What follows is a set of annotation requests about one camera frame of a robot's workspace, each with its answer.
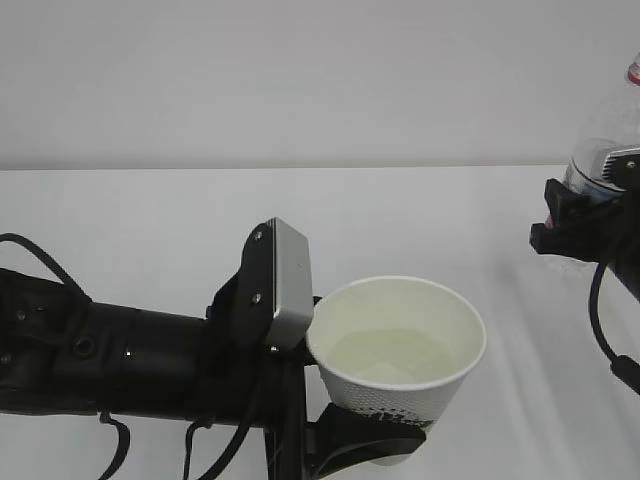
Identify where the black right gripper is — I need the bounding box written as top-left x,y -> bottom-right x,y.
530,178 -> 639,298

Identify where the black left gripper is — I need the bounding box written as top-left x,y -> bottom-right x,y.
187,277 -> 428,480

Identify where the clear plastic water bottle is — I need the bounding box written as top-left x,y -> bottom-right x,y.
561,58 -> 639,204

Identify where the white paper cup green logo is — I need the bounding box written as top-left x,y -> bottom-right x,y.
306,275 -> 487,434

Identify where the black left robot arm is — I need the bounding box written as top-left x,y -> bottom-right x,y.
1,270 -> 426,479

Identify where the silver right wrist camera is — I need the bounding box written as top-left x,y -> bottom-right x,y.
593,145 -> 639,191

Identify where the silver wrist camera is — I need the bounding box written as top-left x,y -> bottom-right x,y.
233,217 -> 314,352
593,145 -> 639,191

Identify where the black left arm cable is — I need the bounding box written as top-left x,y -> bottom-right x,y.
0,232 -> 261,480

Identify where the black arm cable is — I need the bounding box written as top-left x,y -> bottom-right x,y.
0,232 -> 261,480
588,259 -> 640,391

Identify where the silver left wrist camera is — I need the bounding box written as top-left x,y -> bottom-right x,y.
233,217 -> 314,352

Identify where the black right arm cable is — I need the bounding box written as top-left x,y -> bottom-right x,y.
588,259 -> 640,391

